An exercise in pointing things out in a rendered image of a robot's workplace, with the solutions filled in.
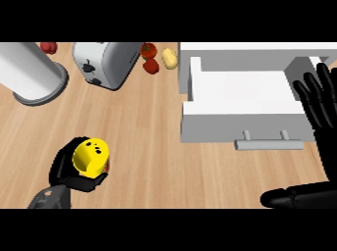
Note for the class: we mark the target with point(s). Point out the red bell pepper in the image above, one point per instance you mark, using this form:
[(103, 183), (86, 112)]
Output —
[(49, 47)]

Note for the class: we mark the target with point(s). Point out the white open drawer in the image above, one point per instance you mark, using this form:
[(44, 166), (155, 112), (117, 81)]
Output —
[(242, 108)]

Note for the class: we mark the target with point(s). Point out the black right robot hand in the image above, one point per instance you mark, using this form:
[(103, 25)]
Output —
[(331, 143)]

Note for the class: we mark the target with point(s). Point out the white paper towel roll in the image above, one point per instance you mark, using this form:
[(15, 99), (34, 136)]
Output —
[(24, 73)]

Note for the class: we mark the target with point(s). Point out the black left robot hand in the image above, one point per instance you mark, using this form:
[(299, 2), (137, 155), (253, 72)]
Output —
[(62, 170)]

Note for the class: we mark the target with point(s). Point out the white cabinet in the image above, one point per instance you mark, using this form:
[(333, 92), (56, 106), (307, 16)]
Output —
[(272, 55)]

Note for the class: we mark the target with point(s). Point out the yellow potato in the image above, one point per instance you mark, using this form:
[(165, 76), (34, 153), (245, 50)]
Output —
[(170, 59)]

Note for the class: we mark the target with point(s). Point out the red tomato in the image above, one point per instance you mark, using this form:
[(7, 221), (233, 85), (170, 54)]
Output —
[(148, 50), (151, 66)]

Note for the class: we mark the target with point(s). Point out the silver toaster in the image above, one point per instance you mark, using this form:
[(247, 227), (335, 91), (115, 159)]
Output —
[(108, 63)]

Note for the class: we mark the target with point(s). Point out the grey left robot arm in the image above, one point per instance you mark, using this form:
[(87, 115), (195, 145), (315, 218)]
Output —
[(50, 197)]

